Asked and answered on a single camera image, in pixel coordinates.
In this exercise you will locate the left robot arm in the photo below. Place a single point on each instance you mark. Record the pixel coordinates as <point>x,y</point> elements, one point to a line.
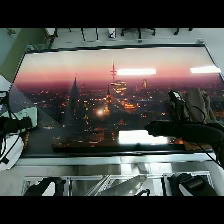
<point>13,125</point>

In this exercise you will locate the grey shirt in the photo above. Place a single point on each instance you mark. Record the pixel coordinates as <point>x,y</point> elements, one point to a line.
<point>199,98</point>

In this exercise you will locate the silver frame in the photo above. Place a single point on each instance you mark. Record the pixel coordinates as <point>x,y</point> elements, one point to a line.
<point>126,185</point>

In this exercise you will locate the black chair base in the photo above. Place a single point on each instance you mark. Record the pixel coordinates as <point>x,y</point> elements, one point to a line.
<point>139,32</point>

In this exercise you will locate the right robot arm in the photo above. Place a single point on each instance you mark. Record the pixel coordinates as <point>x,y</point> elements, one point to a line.
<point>190,130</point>

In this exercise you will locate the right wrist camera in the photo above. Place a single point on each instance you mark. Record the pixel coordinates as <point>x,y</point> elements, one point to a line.
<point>176,105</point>

